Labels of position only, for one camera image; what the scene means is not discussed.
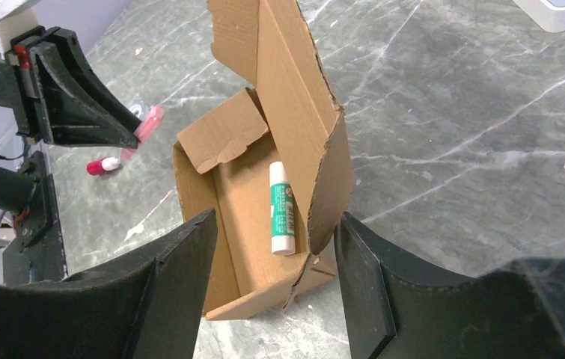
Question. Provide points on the green white glue stick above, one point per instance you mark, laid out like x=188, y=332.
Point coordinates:
x=283, y=241

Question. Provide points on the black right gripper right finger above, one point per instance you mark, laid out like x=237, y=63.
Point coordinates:
x=398, y=305

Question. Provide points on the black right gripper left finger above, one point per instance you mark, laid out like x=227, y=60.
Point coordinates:
x=146, y=303

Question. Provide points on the brown cardboard paper box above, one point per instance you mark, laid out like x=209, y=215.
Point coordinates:
x=289, y=114

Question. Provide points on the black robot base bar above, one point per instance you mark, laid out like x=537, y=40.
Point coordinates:
x=37, y=253

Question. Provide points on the silver tape roll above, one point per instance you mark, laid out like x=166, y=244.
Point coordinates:
x=137, y=109

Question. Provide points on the pink plastic tube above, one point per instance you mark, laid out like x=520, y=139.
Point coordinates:
x=151, y=122

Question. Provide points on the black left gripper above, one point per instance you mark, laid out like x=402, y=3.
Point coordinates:
x=60, y=100

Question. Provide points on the translucent white plastic container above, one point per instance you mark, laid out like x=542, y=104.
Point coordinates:
x=548, y=14

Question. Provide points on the small red bottle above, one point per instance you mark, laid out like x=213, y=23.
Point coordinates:
x=103, y=166

